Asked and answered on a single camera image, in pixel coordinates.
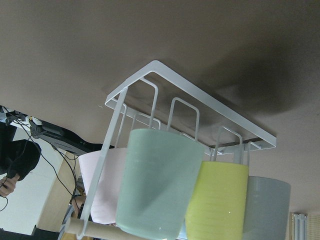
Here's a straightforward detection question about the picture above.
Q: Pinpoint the aluminium frame post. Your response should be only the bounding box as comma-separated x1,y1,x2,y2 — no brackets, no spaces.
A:
289,212,308,240

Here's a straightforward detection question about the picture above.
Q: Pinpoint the yellow plastic cup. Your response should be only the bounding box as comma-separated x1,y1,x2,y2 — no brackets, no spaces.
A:
185,161,249,240

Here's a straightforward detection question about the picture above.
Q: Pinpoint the pink plastic cup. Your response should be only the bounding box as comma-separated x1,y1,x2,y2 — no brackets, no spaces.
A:
78,148,127,225

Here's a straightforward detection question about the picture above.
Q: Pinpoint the grey plastic cup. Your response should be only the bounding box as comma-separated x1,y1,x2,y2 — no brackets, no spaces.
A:
242,176,291,240

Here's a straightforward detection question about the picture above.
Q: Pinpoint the white wire cup rack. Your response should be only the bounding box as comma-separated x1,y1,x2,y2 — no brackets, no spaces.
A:
64,60,277,240

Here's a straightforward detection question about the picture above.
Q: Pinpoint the green plastic cup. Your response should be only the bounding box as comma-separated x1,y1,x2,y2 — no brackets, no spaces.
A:
116,128,205,240

